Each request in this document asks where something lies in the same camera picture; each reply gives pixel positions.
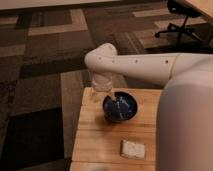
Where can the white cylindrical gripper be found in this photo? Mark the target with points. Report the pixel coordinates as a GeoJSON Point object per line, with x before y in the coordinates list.
{"type": "Point", "coordinates": [102, 82]}

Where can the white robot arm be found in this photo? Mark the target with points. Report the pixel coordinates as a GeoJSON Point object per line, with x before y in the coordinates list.
{"type": "Point", "coordinates": [184, 136]}

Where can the white sponge block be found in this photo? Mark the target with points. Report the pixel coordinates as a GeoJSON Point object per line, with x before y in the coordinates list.
{"type": "Point", "coordinates": [131, 149]}

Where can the wooden desk corner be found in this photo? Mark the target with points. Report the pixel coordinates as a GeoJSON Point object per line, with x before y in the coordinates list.
{"type": "Point", "coordinates": [205, 7]}

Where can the dark blue bowl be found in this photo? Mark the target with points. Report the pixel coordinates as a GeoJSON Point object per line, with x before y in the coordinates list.
{"type": "Point", "coordinates": [120, 108]}

